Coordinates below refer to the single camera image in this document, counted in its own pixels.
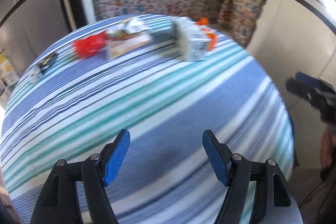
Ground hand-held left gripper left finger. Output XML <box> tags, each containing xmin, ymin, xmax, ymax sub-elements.
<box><xmin>30</xmin><ymin>129</ymin><xmax>131</xmax><ymax>224</ymax></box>

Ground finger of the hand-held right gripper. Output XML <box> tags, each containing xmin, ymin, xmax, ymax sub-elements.
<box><xmin>286</xmin><ymin>78</ymin><xmax>311</xmax><ymax>100</ymax></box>
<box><xmin>295</xmin><ymin>72</ymin><xmax>324</xmax><ymax>89</ymax></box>

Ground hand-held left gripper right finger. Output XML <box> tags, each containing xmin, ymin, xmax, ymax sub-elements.
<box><xmin>202</xmin><ymin>130</ymin><xmax>292</xmax><ymax>224</ymax></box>

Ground red plastic bag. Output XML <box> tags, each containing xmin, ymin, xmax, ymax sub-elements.
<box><xmin>72</xmin><ymin>34</ymin><xmax>108</xmax><ymax>59</ymax></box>

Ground person's right hand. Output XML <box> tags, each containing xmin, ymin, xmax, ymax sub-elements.
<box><xmin>320</xmin><ymin>123</ymin><xmax>336</xmax><ymax>169</ymax></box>

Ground cream counter cabinets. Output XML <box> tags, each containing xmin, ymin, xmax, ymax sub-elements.
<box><xmin>245</xmin><ymin>0</ymin><xmax>336</xmax><ymax>169</ymax></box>

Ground blue striped tablecloth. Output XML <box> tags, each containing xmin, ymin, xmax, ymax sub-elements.
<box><xmin>0</xmin><ymin>14</ymin><xmax>294</xmax><ymax>224</ymax></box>

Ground orange torn wrapper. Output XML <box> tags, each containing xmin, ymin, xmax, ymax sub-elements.
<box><xmin>197</xmin><ymin>17</ymin><xmax>218</xmax><ymax>51</ymax></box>

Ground narrow printed blanket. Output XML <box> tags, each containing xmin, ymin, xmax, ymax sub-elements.
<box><xmin>217</xmin><ymin>0</ymin><xmax>269</xmax><ymax>47</ymax></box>

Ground white milk carton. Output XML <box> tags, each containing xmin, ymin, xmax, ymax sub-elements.
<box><xmin>171</xmin><ymin>17</ymin><xmax>210</xmax><ymax>62</ymax></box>

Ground small dark candy wrapper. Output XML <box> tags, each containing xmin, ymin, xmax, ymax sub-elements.
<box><xmin>39</xmin><ymin>53</ymin><xmax>58</xmax><ymax>73</ymax></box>

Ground crumpled white wrapper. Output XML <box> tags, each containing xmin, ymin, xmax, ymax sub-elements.
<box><xmin>106</xmin><ymin>17</ymin><xmax>147</xmax><ymax>38</ymax></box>

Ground yellow cardboard box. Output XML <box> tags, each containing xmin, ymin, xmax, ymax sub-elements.
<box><xmin>0</xmin><ymin>53</ymin><xmax>13</xmax><ymax>78</ymax></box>

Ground grey refrigerator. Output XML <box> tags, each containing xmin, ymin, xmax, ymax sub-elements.
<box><xmin>0</xmin><ymin>0</ymin><xmax>76</xmax><ymax>75</ymax></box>

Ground black cable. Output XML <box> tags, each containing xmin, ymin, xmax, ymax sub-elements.
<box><xmin>299</xmin><ymin>177</ymin><xmax>327</xmax><ymax>209</ymax></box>

